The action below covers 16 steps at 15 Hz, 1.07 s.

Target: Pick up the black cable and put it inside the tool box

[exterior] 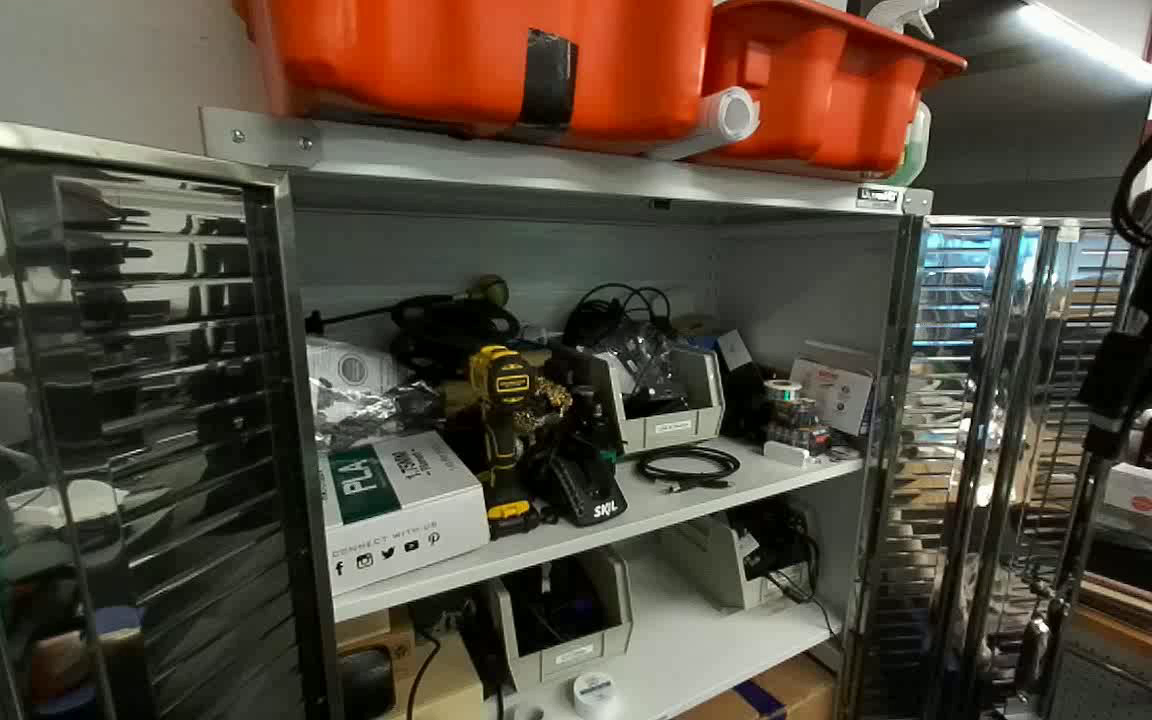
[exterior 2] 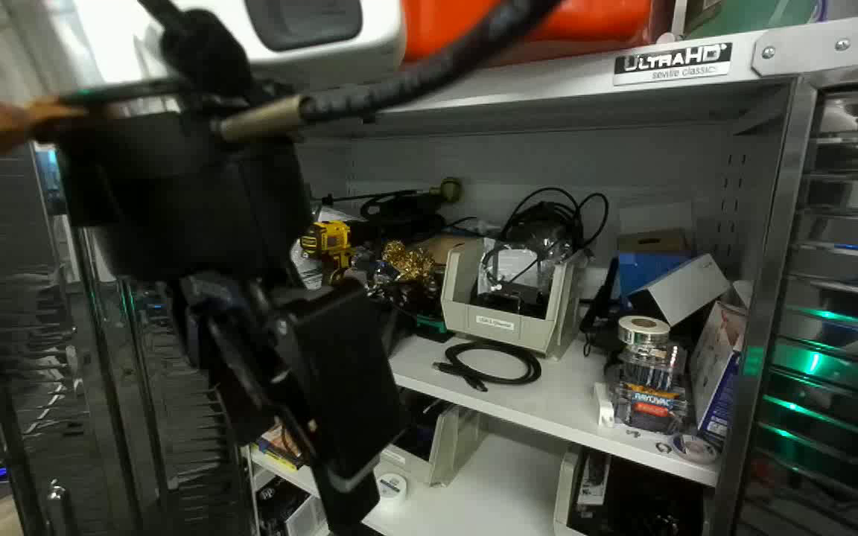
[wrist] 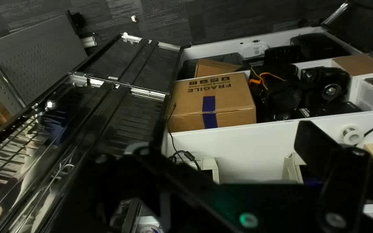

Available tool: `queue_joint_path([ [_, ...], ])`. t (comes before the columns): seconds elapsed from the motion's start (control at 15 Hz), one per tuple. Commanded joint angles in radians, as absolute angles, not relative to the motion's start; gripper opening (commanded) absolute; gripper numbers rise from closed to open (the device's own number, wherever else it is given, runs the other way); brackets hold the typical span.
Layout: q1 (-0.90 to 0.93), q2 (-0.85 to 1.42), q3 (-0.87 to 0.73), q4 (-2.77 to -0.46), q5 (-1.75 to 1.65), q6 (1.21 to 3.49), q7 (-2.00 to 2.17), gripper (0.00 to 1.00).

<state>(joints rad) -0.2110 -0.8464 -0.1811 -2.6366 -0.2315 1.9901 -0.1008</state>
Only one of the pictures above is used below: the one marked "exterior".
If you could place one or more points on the white plastic bag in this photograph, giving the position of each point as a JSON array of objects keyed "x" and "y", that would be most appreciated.
[{"x": 351, "y": 368}]

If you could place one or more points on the roll of white paper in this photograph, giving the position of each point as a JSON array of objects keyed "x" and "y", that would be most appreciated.
[{"x": 726, "y": 115}]

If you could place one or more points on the crumpled silver foil bag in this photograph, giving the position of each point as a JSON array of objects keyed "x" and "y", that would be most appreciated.
[{"x": 366, "y": 415}]

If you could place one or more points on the stack of tape rolls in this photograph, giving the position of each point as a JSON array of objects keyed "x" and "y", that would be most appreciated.
[{"x": 794, "y": 420}]

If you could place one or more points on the white tape roll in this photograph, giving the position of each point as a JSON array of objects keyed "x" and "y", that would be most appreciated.
[{"x": 595, "y": 694}]

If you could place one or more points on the mirrored steel cabinet door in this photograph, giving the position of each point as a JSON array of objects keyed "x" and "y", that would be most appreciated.
[
  {"x": 166, "y": 420},
  {"x": 946, "y": 450}
]

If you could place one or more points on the white and green cardboard box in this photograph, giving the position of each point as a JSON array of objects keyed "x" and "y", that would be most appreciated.
[{"x": 401, "y": 510}]

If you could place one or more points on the black box with white label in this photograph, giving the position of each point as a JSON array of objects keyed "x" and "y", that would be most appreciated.
[{"x": 739, "y": 385}]

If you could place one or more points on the spray bottle with green liquid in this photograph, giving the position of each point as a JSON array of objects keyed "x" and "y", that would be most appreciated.
[{"x": 914, "y": 145}]

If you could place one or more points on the grey plastic storage bin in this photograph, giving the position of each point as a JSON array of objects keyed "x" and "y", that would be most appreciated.
[
  {"x": 671, "y": 415},
  {"x": 566, "y": 655},
  {"x": 711, "y": 570}
]

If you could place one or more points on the black battery charger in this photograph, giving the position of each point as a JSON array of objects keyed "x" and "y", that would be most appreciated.
[{"x": 581, "y": 490}]

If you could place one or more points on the white box with red dot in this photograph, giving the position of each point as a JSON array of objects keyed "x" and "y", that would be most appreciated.
[{"x": 1151, "y": 493}]

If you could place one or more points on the yellow and black power drill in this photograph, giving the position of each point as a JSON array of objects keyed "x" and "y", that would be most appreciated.
[{"x": 502, "y": 400}]

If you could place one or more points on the metal storage cabinet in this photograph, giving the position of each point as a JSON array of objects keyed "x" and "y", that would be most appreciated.
[{"x": 636, "y": 180}]

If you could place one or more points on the brown cardboard box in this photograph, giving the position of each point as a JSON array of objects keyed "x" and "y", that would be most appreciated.
[
  {"x": 776, "y": 695},
  {"x": 446, "y": 685}
]

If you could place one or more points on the small white block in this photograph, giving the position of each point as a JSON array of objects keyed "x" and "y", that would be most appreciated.
[{"x": 786, "y": 454}]

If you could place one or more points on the small orange plastic tub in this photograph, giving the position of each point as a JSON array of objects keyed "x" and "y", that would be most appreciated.
[{"x": 816, "y": 90}]

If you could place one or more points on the large orange plastic tub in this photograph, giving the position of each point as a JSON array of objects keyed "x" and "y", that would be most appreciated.
[{"x": 416, "y": 60}]

